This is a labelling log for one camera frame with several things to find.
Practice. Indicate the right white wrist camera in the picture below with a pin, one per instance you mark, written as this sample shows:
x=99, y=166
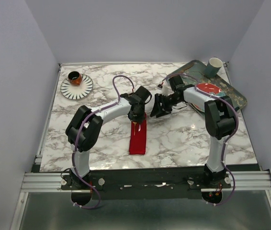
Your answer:
x=164, y=89

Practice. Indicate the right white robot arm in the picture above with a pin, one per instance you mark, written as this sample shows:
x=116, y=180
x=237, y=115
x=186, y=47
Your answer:
x=221, y=120

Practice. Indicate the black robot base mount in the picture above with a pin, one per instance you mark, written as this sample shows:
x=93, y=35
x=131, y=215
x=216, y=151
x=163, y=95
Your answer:
x=145, y=184

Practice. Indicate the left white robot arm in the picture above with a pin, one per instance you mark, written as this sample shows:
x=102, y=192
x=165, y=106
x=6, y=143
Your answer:
x=84, y=129

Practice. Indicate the green floral tray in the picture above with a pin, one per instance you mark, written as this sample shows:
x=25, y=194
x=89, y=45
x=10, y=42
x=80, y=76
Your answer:
x=221, y=80

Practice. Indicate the striped white saucer plate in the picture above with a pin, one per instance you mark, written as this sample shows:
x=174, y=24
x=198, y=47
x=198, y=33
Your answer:
x=73, y=92

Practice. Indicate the aluminium rail frame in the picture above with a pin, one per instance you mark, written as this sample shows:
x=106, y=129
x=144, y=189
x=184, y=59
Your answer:
x=245, y=206

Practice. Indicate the red blue patterned plate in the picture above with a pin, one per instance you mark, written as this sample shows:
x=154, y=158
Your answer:
x=211, y=89

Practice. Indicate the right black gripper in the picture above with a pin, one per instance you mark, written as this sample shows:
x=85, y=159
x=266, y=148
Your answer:
x=157, y=109

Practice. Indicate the red cloth napkin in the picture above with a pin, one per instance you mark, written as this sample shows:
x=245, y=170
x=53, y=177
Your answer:
x=138, y=142

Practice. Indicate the brown black teacup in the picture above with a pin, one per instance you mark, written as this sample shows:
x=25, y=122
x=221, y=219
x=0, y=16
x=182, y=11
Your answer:
x=75, y=78

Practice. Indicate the dark green white cup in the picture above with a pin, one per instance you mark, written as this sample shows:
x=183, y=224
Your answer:
x=213, y=66

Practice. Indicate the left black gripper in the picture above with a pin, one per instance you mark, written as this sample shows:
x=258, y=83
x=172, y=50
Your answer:
x=139, y=119

